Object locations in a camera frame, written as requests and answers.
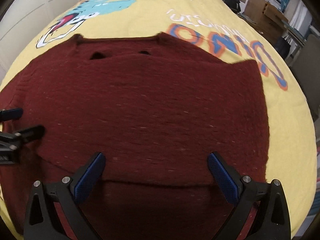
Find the dark red knit sweater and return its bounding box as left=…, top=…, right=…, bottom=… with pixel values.
left=1, top=33, right=269, bottom=239

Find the white wardrobe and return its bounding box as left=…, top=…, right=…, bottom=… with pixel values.
left=1, top=0, right=80, bottom=79

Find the grey green chair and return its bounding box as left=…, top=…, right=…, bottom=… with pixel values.
left=291, top=34, right=320, bottom=112

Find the dark blue hanging bag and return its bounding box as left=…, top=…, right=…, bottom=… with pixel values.
left=273, top=37, right=291, bottom=59

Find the wooden drawer cabinet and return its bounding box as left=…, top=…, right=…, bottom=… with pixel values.
left=244, top=0, right=288, bottom=46

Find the yellow dino print bedspread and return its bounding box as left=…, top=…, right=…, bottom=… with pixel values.
left=1, top=0, right=317, bottom=235

